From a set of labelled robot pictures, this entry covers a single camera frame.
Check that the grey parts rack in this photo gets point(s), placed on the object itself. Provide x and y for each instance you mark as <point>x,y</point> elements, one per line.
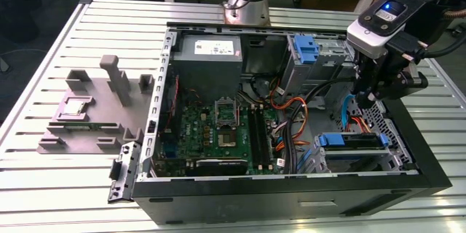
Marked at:
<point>105,110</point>

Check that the grey power supply unit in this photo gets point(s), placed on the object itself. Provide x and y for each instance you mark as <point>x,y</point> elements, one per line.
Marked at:
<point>207,77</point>

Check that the CPU socket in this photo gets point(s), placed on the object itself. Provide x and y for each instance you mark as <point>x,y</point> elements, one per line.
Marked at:
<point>227,138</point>

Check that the silver CPU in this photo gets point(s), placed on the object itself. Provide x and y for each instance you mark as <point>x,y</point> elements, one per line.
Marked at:
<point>75,107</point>

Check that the metal drive cage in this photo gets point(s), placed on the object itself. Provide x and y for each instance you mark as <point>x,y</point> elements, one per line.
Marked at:
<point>327,61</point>

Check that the black RAM slot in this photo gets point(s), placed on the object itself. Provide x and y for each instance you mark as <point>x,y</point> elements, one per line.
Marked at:
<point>255,137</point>
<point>264,137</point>

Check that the metal disk bay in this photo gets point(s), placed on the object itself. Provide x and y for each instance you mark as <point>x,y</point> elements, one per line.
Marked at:
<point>356,152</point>

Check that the hard disk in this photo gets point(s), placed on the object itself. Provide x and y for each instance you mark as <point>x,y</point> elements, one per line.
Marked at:
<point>360,141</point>

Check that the black PC case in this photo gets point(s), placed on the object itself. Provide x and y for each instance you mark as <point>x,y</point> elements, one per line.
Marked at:
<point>255,203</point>

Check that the black office chair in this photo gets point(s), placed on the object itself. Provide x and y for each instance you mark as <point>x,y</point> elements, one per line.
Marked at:
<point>17,12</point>

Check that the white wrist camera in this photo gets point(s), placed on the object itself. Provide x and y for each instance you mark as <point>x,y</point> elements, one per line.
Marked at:
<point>363,42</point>

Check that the green motherboard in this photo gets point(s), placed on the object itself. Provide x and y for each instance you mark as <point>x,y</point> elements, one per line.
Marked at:
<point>196,129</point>

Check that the green RAM stick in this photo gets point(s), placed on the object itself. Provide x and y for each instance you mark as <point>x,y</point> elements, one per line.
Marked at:
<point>81,127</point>

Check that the black graphics card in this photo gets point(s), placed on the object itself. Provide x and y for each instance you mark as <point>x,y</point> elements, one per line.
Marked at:
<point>220,166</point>

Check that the thin metal locking lever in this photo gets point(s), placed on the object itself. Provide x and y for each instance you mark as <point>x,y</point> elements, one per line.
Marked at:
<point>239,118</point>

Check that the blue plastic drive latch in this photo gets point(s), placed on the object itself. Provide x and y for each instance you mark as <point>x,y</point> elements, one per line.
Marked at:
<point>306,50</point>

